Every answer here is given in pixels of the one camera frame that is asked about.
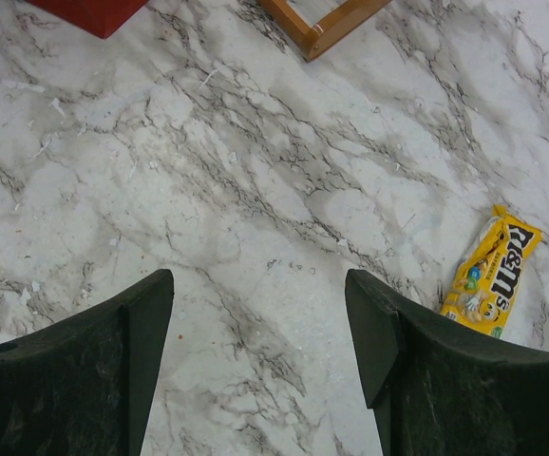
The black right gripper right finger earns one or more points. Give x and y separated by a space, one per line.
437 387

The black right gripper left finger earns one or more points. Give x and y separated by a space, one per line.
85 385

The yellow M&M's packet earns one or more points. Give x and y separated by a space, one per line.
486 283

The brown red paper bag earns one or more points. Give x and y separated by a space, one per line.
101 18

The orange wooden rack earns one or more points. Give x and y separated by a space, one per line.
314 40

